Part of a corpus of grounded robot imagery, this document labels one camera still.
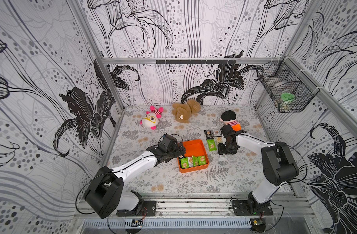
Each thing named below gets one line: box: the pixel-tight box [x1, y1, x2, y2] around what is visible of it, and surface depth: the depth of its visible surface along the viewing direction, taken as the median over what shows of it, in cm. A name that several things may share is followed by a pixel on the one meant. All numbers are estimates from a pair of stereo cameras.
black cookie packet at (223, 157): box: [218, 153, 228, 162], surface depth 92 cm
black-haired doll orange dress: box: [219, 110, 242, 132], surface depth 107 cm
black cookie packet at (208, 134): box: [203, 130, 214, 140], surface depth 103 cm
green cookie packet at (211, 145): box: [206, 139, 218, 152], surface depth 97 cm
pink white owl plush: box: [139, 105, 164, 131], surface depth 106 cm
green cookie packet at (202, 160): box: [197, 155, 207, 166], surface depth 90 cm
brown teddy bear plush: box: [171, 98, 202, 124], surface depth 107 cm
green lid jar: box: [279, 92, 296, 112], surface depth 80 cm
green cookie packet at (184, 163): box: [179, 157, 190, 169], surface depth 88 cm
